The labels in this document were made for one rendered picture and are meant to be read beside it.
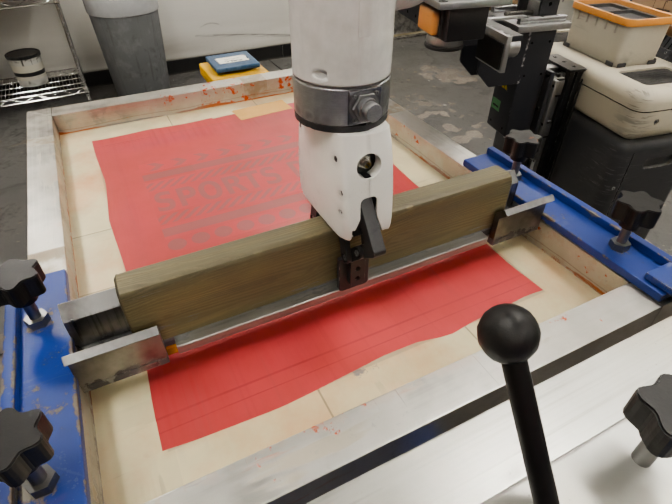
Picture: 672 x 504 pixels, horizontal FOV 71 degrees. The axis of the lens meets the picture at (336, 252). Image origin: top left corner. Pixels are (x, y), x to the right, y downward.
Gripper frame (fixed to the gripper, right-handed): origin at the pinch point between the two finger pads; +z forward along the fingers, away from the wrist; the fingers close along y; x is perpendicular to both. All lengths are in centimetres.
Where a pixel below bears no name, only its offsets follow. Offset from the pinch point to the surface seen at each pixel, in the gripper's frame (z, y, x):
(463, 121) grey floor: 100, 192, -191
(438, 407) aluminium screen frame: 2.4, -17.5, 0.3
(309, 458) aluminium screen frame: 2.4, -16.7, 11.0
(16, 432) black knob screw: -4.5, -10.8, 27.1
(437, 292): 5.8, -4.3, -9.9
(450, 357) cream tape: 5.9, -12.0, -5.7
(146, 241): 5.9, 19.4, 17.0
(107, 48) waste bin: 64, 324, 4
